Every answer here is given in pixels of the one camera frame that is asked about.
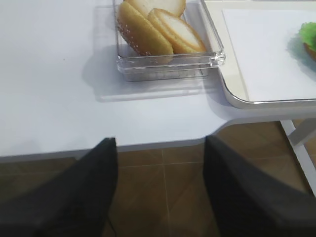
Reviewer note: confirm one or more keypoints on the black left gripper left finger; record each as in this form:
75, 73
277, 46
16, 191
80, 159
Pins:
75, 203

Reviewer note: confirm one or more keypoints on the white paper tray liner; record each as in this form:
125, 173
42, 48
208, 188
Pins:
270, 54

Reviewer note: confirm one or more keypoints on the white table leg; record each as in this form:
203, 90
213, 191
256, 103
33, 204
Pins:
297, 137

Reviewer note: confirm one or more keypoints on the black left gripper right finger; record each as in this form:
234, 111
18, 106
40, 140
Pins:
247, 202

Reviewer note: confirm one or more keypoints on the clear plastic bun container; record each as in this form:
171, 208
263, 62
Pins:
143, 68

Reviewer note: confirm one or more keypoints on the green lettuce leaf under patty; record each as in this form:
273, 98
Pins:
308, 33

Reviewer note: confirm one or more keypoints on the sesame bun half front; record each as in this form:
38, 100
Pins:
139, 32

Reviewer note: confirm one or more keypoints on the bun half at back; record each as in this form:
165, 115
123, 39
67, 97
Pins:
175, 7

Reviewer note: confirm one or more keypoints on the white metal tray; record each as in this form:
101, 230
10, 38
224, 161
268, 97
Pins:
232, 80

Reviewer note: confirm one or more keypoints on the bun half cut side up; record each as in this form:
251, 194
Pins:
183, 38

